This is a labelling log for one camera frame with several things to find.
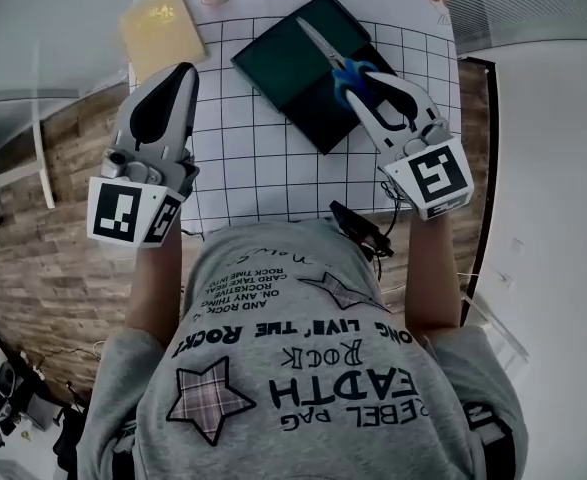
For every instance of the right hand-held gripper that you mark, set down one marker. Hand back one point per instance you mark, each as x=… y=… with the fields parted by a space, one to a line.
x=438 y=175

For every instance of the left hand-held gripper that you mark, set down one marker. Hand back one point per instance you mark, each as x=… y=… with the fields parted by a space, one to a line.
x=115 y=210

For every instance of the dark green box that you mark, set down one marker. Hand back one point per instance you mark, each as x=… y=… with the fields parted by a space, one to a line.
x=318 y=118

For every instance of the person's left forearm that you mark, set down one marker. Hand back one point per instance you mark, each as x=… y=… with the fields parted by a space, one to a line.
x=155 y=288

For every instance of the person's right forearm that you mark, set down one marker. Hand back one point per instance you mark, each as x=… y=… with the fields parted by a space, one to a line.
x=433 y=278

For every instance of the white grid tablecloth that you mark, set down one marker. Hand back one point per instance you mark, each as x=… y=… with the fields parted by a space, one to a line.
x=253 y=168

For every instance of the white side desk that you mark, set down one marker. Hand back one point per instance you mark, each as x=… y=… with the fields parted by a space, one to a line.
x=43 y=168

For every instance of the yellow gold-printed book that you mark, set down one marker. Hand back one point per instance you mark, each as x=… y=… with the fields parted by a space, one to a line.
x=163 y=33

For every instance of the black waist-mounted device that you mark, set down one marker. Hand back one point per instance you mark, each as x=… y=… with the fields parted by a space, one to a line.
x=355 y=223

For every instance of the grey printed sweatshirt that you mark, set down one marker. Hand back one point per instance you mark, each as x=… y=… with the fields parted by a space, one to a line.
x=298 y=348

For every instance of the black equipment pile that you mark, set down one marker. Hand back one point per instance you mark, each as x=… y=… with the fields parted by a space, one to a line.
x=3 y=388

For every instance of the white wall socket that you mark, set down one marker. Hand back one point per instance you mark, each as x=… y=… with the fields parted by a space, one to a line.
x=510 y=280

